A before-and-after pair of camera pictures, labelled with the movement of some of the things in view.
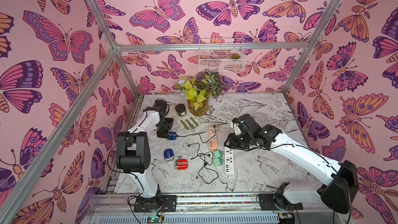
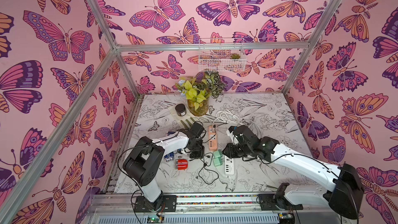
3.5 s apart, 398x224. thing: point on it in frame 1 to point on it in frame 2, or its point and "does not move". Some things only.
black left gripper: [164, 134] to [201, 154]
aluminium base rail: [208, 209] does not move
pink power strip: [212, 139] does not move
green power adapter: [218, 161] does not move
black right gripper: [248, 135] to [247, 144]
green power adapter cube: [217, 153] does not move
